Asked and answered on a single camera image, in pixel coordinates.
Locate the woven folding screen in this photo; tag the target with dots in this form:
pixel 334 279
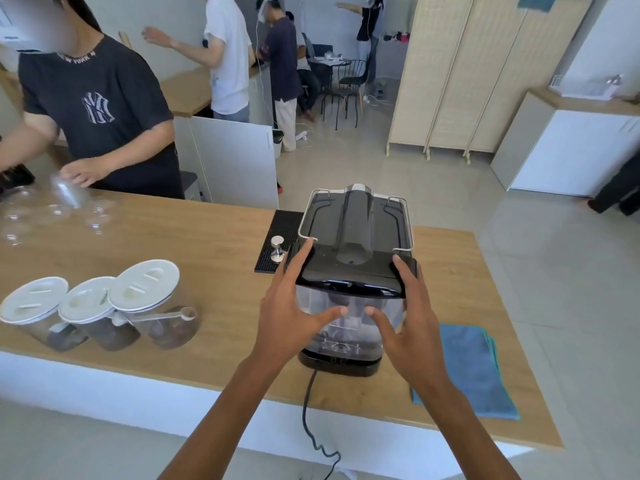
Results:
pixel 480 79

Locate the metal coffee tamper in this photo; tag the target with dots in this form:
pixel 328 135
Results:
pixel 277 247

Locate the person's left thumb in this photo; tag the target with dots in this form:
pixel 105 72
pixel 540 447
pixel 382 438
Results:
pixel 327 316

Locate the black rubber tamping mat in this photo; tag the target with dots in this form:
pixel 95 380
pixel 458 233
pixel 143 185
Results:
pixel 276 228

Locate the black chair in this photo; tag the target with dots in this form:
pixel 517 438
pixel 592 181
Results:
pixel 352 77

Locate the clear plastic measuring scoop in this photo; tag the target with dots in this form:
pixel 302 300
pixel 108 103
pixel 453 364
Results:
pixel 160 316

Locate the person's right forearm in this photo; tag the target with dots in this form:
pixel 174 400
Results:
pixel 465 434

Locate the person's left hand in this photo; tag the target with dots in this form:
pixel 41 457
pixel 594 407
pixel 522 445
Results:
pixel 280 319

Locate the blue cloth on screen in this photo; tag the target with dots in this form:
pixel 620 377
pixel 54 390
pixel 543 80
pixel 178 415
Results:
pixel 537 0

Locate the black tray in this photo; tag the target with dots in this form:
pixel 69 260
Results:
pixel 15 179

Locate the person's right hand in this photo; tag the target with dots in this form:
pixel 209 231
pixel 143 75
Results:
pixel 417 344

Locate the white counter with wooden top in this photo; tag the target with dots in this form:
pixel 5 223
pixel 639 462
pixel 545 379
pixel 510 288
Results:
pixel 235 159

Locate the person's left forearm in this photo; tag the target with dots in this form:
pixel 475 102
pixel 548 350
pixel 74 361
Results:
pixel 230 419

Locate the black round table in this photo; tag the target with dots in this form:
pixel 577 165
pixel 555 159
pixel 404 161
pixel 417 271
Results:
pixel 327 62

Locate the white dish rack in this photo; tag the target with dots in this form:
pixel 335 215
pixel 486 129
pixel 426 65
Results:
pixel 585 88

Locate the white power strip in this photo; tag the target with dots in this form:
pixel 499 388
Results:
pixel 300 135

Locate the teal cloth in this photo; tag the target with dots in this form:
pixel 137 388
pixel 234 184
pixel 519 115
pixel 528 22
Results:
pixel 494 350

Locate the black coffee machine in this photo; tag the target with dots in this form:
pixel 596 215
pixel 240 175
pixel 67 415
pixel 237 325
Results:
pixel 355 219

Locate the person's right thumb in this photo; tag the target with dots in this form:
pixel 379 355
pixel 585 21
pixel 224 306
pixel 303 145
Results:
pixel 381 320

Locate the small waste bin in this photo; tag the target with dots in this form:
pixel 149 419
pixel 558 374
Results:
pixel 278 143

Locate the white cabinet with wooden top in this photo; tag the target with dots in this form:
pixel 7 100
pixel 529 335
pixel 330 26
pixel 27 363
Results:
pixel 570 149

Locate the glass jar with white lid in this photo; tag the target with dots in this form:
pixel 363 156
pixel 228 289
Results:
pixel 145 282
pixel 85 299
pixel 32 299

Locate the clear drinking glass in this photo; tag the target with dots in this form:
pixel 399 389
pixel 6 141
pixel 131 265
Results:
pixel 70 192
pixel 99 214
pixel 15 217
pixel 50 209

